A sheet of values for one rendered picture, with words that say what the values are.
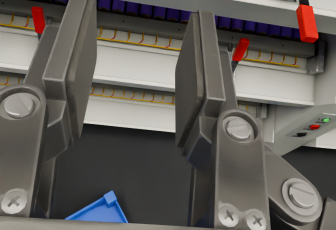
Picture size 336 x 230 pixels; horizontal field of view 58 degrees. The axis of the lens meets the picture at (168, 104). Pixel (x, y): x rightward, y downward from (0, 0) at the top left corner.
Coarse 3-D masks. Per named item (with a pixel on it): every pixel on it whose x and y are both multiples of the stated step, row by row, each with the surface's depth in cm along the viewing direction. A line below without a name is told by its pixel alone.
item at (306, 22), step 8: (304, 0) 27; (304, 8) 26; (312, 8) 27; (304, 16) 26; (312, 16) 26; (304, 24) 26; (312, 24) 26; (304, 32) 25; (312, 32) 25; (304, 40) 26; (312, 40) 26
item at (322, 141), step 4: (328, 132) 69; (332, 132) 70; (320, 136) 69; (324, 136) 69; (328, 136) 69; (332, 136) 69; (312, 140) 65; (316, 140) 63; (320, 140) 69; (324, 140) 69; (328, 140) 69; (332, 140) 69; (304, 144) 67; (308, 144) 66; (312, 144) 64; (316, 144) 63; (320, 144) 69; (324, 144) 69; (328, 144) 69; (332, 144) 69; (332, 148) 69
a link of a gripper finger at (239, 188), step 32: (224, 128) 8; (256, 128) 8; (224, 160) 7; (256, 160) 7; (192, 192) 9; (224, 192) 7; (256, 192) 7; (192, 224) 8; (224, 224) 6; (256, 224) 6
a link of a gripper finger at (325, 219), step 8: (328, 200) 8; (328, 208) 8; (272, 216) 8; (320, 216) 8; (328, 216) 7; (272, 224) 8; (280, 224) 8; (288, 224) 7; (312, 224) 7; (320, 224) 7; (328, 224) 7
